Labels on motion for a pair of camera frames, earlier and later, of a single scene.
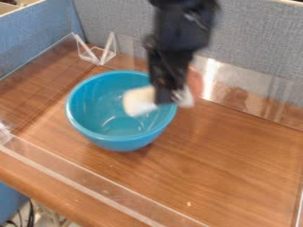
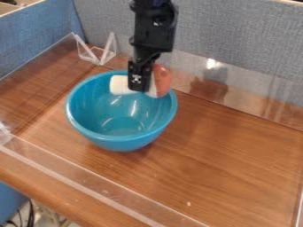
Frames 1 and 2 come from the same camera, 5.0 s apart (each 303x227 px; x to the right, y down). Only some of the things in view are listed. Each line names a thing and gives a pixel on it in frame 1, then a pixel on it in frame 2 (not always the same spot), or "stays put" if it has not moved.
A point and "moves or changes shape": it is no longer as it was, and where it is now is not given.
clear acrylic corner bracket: x=94 y=54 stays put
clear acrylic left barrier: x=62 y=52 stays put
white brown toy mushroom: x=140 y=98 moves or changes shape
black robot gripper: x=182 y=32 -> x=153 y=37
